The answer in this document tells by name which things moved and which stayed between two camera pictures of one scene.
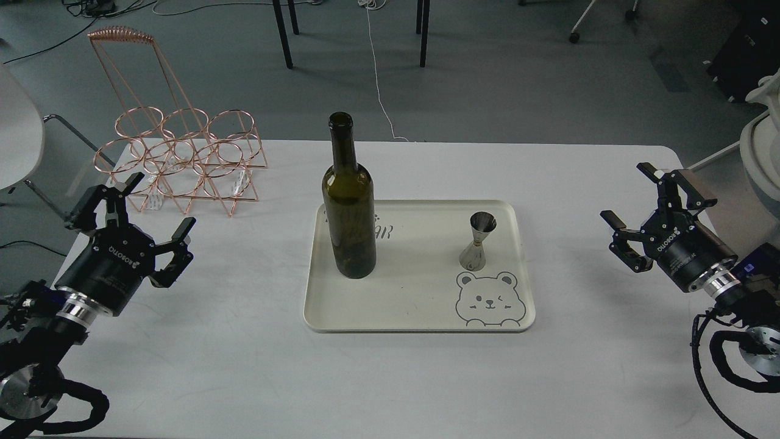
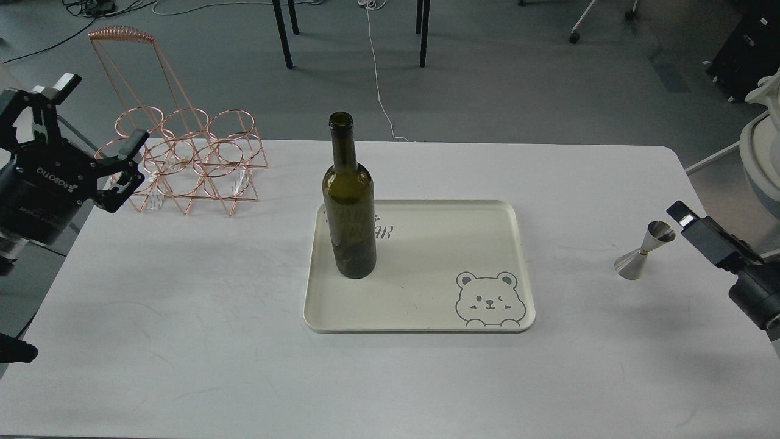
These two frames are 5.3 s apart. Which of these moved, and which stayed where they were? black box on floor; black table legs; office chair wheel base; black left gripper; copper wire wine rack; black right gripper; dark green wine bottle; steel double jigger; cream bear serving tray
Moved: black right gripper; steel double jigger; black left gripper
Stayed: office chair wheel base; black table legs; dark green wine bottle; black box on floor; cream bear serving tray; copper wire wine rack
